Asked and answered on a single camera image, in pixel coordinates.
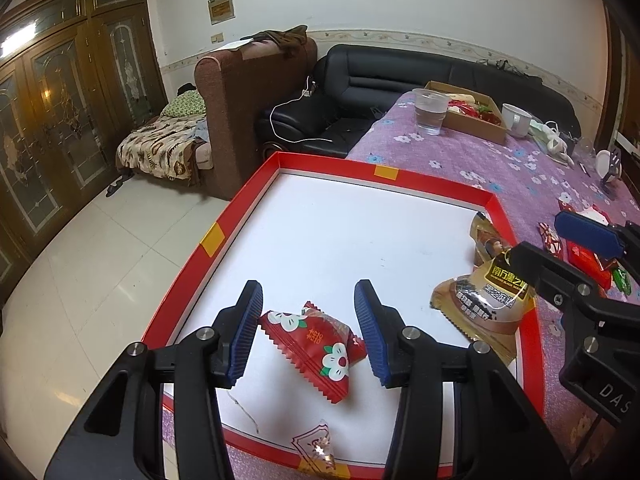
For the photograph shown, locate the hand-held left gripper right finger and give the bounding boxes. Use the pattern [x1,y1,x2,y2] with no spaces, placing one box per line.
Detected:
[352,280,571,480]

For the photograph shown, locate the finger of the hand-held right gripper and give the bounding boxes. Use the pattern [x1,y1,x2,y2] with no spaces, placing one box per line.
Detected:
[554,210,640,281]
[507,241,640,351]

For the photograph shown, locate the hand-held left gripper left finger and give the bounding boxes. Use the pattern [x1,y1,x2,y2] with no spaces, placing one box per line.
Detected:
[42,280,266,480]

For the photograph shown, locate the plain red snack packet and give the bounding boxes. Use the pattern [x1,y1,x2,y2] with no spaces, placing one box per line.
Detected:
[565,240,613,291]

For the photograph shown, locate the red flower-print snack packet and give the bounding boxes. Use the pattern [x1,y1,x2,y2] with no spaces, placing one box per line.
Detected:
[259,301,368,406]

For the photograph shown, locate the brown snack packet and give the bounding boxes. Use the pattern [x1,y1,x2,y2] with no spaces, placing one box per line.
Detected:
[431,252,538,366]

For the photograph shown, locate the red-rimmed white tray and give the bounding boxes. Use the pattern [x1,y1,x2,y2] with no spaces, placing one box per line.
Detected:
[141,151,546,480]

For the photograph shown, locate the small red white snack packet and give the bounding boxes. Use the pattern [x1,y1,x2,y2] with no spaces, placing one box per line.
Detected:
[575,205,611,226]

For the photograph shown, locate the red white patterned snack packet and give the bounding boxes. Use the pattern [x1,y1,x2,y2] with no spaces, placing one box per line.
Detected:
[537,221,565,260]

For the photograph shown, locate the black phone stand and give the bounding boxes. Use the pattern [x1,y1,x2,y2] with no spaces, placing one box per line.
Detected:
[597,150,623,196]

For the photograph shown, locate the green face mask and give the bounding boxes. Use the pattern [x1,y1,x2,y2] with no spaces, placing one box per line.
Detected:
[529,119,551,151]

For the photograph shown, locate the clear red-print snack packet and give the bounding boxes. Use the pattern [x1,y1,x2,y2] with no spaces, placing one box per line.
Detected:
[291,419,338,476]

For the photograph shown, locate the white mug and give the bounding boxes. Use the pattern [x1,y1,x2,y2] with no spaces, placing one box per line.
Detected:
[501,103,535,137]

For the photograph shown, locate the purple floral tablecloth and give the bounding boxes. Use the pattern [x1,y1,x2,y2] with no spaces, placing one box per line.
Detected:
[162,91,640,480]

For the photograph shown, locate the wooden door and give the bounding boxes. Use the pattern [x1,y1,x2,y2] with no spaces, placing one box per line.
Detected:
[595,5,640,151]

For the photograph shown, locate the cardboard box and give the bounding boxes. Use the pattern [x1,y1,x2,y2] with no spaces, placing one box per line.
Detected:
[424,81,510,145]

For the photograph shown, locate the clear plastic cup with water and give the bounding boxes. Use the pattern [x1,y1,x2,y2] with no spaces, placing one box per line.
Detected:
[412,88,449,136]

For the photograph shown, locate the dark slippers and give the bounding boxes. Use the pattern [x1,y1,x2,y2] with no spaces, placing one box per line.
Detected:
[105,175,133,197]

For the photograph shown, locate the bed with patterned blanket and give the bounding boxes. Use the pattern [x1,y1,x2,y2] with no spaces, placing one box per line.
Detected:
[116,112,211,181]

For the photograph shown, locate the brown armchair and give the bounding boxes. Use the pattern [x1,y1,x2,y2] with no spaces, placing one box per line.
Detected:
[194,35,318,201]

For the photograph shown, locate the green pillow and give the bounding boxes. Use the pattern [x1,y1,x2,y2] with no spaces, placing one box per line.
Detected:
[162,91,206,117]

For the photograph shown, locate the black leather sofa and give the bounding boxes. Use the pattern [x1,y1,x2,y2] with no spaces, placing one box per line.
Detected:
[255,44,583,158]

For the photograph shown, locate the wooden wardrobe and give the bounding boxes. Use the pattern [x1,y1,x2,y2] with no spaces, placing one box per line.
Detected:
[0,0,168,306]

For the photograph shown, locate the dark cloth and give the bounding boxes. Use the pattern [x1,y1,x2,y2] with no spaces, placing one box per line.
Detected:
[240,26,308,58]

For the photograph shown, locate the white cable bundle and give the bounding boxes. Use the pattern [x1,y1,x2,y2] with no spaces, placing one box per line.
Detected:
[542,121,576,166]

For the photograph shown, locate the white charging cable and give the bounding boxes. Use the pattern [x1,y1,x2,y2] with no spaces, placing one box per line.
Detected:
[270,80,333,143]

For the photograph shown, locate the wall plaque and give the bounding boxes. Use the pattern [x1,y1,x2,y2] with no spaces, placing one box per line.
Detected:
[207,0,235,26]

